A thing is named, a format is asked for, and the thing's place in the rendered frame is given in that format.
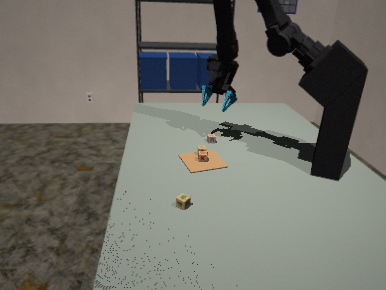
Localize beige letter block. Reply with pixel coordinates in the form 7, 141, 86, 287
207, 134, 216, 143
198, 151, 207, 162
176, 193, 191, 210
198, 145, 206, 154

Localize tan square mat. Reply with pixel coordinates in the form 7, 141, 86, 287
178, 150, 229, 173

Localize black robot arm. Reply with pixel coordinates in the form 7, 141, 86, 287
207, 0, 332, 85

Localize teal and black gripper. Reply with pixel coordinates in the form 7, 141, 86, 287
202, 81, 237, 112

